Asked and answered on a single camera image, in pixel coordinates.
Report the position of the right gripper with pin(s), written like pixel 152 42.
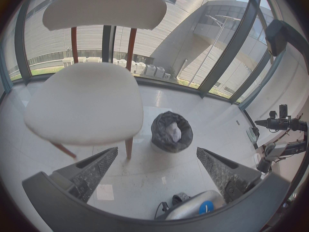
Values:
pixel 272 124

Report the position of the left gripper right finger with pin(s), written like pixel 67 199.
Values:
pixel 217 170

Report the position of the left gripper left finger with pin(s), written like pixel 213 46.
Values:
pixel 96 170

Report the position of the white paper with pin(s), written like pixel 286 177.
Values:
pixel 174 132

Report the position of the black plastic bag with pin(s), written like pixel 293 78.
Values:
pixel 160 134

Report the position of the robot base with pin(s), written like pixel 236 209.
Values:
pixel 190 206

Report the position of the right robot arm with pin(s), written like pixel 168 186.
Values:
pixel 275 150

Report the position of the white cushioned wooden chair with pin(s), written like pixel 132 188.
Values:
pixel 84 100

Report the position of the window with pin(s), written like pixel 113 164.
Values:
pixel 107 45

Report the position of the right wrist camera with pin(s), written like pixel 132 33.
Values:
pixel 273 114

